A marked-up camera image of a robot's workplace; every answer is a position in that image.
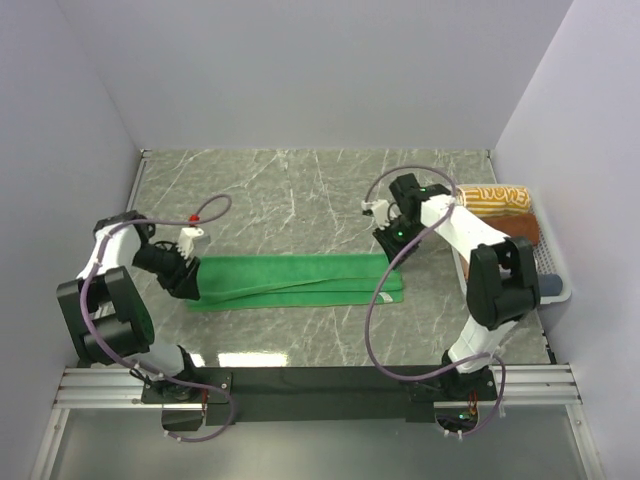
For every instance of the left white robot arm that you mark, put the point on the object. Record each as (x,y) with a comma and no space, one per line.
(104,298)

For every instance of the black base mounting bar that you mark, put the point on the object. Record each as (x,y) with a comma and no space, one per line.
(277,394)

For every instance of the green towel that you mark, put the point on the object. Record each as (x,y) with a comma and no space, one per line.
(282,281)

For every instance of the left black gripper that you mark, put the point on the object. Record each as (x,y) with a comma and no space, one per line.
(182,282)

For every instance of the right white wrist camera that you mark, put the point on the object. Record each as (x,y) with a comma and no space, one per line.
(380,210)

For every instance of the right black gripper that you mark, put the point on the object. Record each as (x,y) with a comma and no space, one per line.
(383,237)

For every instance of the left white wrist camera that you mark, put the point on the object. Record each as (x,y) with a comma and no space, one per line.
(192,239)

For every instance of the brown rolled towel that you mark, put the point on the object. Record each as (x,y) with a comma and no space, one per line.
(522,225)

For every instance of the yellow white rolled towel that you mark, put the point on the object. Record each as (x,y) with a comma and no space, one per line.
(494,200)

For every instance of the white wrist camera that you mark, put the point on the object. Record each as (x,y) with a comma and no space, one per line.
(192,239)
(380,210)

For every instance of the aluminium rail frame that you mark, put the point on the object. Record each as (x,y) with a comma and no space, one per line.
(304,201)

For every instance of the dark blue rolled towel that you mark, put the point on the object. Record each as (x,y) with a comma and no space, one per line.
(550,285)

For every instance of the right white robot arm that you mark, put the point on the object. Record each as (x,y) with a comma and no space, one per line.
(502,285)

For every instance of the white plastic basket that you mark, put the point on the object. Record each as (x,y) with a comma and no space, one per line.
(546,253)

